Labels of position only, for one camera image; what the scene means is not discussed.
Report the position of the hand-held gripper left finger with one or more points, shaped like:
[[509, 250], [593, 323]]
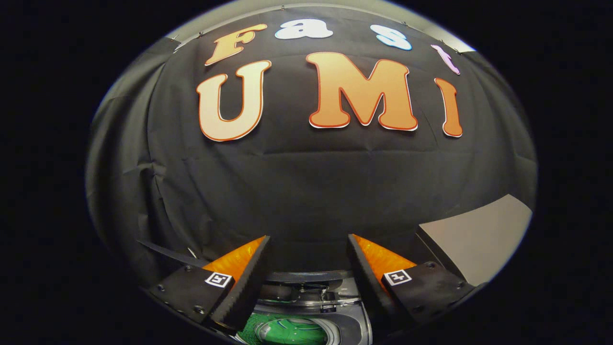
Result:
[[249, 287]]

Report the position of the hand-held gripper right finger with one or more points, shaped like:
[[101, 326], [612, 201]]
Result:
[[368, 282]]

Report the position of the grey washing machine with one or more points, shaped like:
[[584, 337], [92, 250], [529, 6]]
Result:
[[352, 328]]

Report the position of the dark transparent washing machine lid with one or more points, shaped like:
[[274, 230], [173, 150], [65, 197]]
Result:
[[306, 276]]

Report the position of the green polo shirt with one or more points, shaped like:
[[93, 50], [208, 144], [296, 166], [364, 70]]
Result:
[[287, 333]]

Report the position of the black backdrop cloth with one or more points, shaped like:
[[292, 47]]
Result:
[[306, 191]]

